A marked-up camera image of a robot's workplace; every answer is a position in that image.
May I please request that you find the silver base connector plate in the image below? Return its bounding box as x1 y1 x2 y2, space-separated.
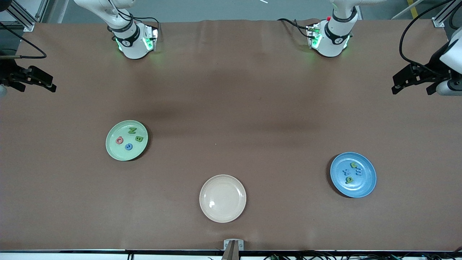
307 23 322 49
144 25 159 52

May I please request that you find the green plate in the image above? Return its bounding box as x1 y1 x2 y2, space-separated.
105 120 149 161

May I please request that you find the blue plate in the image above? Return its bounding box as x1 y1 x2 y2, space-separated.
330 152 377 198

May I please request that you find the brown table cover sheet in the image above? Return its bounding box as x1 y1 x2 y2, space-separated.
0 19 462 252

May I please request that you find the beige plate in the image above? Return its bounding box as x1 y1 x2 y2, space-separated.
199 174 247 223

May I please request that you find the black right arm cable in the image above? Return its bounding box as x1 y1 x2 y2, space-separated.
0 21 48 59

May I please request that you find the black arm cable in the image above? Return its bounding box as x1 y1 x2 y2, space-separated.
398 0 462 66
0 21 48 59

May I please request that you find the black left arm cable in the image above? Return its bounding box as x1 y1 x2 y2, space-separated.
398 0 462 66

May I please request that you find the aluminium frame profile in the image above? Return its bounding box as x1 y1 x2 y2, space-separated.
0 0 49 32
432 0 462 28

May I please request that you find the black base cable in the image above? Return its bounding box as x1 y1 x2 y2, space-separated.
277 18 311 39
108 0 160 35

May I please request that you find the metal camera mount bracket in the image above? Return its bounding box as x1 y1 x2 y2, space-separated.
223 239 244 260

